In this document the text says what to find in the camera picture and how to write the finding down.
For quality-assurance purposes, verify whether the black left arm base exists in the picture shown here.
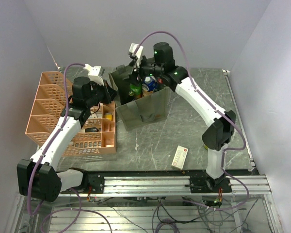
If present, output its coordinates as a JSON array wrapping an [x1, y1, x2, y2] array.
[[58, 169, 102, 193]]

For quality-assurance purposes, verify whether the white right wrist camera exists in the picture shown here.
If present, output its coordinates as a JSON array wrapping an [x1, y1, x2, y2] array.
[[129, 43, 144, 68]]

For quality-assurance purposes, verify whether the yellow grey small object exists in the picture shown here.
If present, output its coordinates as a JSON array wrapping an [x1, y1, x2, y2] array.
[[104, 113, 113, 121]]

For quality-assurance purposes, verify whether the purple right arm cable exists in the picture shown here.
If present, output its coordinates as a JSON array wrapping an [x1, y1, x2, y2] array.
[[133, 31, 250, 233]]

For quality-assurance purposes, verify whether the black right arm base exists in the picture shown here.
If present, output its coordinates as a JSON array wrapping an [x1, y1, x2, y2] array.
[[188, 175, 232, 193]]

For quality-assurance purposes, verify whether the black device in basket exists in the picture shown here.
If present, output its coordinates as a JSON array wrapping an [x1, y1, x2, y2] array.
[[84, 127, 99, 133]]

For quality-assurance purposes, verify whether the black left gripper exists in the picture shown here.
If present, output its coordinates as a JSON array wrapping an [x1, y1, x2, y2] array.
[[85, 79, 119, 107]]

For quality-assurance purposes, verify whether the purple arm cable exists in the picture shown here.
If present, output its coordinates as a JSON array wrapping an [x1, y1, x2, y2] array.
[[133, 31, 250, 233], [27, 63, 113, 233]]

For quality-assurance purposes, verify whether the blue pineapple juice carton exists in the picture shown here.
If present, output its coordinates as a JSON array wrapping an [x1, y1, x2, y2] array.
[[142, 76, 158, 96]]

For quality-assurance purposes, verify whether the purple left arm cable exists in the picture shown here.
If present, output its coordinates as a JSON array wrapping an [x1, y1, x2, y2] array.
[[27, 63, 113, 233]]

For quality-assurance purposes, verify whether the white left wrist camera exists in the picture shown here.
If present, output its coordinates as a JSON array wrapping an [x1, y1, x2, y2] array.
[[84, 64, 105, 86]]

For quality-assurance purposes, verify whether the green tea plastic bottle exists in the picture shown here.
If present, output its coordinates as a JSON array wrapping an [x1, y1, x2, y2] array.
[[129, 83, 142, 99]]

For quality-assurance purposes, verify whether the aluminium rail frame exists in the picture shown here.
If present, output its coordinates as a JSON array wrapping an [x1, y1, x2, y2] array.
[[6, 170, 283, 233]]

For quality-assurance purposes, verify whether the white medicine box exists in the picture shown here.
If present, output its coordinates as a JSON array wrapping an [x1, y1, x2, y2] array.
[[171, 146, 188, 170]]

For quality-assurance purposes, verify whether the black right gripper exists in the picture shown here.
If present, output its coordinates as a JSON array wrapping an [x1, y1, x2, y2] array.
[[124, 54, 164, 87]]

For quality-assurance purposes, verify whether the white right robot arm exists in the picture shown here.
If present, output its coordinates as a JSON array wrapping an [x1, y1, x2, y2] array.
[[129, 42, 236, 192]]

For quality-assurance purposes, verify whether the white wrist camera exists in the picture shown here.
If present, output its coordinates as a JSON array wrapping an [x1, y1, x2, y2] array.
[[129, 43, 144, 68], [84, 64, 105, 86]]

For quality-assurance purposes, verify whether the green canvas tote bag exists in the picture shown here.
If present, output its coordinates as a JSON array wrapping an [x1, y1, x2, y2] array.
[[109, 65, 170, 131]]

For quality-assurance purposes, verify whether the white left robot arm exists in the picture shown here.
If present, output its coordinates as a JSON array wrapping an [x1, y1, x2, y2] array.
[[16, 77, 116, 202]]

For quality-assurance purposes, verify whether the orange plastic organizer basket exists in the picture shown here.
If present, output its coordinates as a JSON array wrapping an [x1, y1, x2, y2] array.
[[25, 71, 116, 157]]

